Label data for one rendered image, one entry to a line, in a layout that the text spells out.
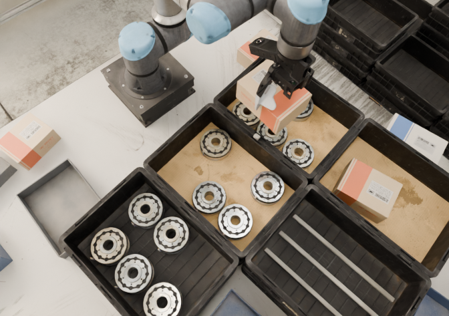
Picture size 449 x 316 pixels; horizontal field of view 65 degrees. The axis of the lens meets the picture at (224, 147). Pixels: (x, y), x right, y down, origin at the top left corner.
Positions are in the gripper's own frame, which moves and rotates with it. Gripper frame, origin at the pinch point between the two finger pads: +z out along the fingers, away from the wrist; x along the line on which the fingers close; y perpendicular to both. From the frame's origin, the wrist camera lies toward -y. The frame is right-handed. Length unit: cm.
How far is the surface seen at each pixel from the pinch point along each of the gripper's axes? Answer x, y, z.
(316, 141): 12.6, 13.6, 26.5
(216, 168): -19.1, -1.4, 26.7
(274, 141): 0.7, 5.0, 23.4
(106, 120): -34, -48, 40
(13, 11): -27, -192, 97
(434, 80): 111, 25, 71
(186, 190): -30.8, -2.0, 26.8
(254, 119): 1.3, -5.2, 23.7
